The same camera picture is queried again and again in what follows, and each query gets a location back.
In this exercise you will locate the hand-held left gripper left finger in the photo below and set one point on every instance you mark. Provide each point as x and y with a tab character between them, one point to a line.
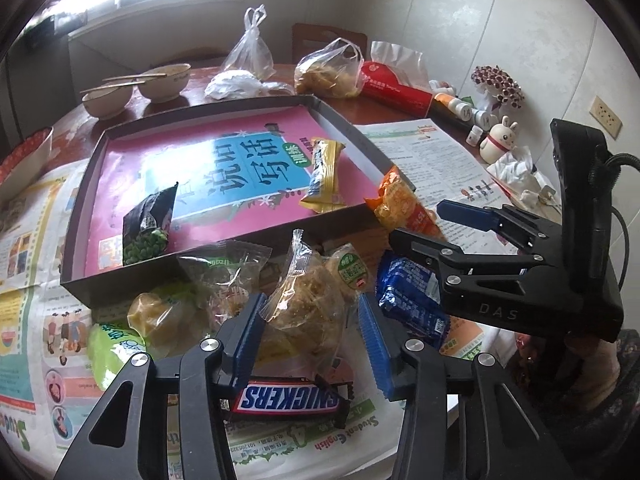
247	340

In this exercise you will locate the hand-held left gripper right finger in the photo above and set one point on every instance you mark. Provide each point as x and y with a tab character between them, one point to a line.
375	345

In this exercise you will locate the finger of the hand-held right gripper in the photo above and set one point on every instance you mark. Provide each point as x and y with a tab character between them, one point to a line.
465	212
425	252

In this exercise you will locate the orange snack packet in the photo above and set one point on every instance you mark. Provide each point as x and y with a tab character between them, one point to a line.
400	205

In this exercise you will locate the clear-wrapped red candy packet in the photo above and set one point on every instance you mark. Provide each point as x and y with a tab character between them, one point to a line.
220	280

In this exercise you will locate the clear-wrapped floss pastry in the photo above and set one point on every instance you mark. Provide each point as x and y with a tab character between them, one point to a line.
305	300

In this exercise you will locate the round pastry with green label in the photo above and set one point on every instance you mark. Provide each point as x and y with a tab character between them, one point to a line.
352	267

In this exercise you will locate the yellow-green pastry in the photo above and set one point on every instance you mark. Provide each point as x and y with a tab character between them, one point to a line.
160	315

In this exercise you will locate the dark cardboard box tray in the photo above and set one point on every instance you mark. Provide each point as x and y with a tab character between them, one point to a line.
125	285

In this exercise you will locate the light green snack packet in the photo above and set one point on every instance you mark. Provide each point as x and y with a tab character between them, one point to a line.
110	355

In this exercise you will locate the person's right hand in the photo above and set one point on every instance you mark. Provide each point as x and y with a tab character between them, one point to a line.
595	370

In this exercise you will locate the blue snack packet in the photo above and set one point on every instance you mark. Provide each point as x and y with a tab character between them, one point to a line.
407	295

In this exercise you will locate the newspaper with green header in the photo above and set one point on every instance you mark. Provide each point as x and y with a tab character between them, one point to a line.
440	160

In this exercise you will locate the crumpled white tissue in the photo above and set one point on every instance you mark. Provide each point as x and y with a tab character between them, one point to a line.
515	170

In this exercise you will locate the brown chocolate bar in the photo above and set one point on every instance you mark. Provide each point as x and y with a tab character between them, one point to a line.
285	399

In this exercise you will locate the white rabbit figurine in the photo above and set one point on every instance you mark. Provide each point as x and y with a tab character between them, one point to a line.
497	142

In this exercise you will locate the white pill bottle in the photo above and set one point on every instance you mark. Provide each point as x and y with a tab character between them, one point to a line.
460	109
482	118
474	135

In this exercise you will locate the orange pill bottle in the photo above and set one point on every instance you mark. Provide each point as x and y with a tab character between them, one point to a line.
444	100

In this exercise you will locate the yellow snack bar packet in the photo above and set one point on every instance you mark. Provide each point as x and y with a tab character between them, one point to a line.
322	175

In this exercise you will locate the red and white flower ornament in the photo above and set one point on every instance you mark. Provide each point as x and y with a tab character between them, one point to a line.
497	82

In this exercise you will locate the red tissue pack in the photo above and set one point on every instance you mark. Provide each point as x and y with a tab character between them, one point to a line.
395	87

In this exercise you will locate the black green pea packet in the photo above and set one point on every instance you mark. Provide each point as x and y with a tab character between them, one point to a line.
150	220

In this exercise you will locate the plastic bag of fried food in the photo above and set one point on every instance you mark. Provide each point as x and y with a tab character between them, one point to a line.
325	72

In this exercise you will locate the newspaper with pink circles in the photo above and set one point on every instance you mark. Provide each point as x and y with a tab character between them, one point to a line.
45	360

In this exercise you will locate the wooden dining chair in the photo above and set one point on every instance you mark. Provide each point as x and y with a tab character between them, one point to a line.
305	35

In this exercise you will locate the colourful newspaper with cartoons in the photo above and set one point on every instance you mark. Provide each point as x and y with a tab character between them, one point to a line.
30	230

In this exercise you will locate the crumpled white plastic bag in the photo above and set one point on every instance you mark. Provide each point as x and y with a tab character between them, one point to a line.
235	85

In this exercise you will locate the tied clear plastic bag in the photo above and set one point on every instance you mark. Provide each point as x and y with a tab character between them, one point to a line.
247	55

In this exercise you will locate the cream ceramic bowl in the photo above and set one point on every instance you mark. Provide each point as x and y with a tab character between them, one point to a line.
165	85
107	102

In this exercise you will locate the wooden chopstick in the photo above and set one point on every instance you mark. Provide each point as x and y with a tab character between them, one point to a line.
112	86
135	77

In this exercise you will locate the bowl of red fruit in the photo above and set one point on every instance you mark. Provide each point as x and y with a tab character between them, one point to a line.
27	155

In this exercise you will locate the wall power outlet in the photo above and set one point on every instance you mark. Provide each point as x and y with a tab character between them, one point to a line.
606	116

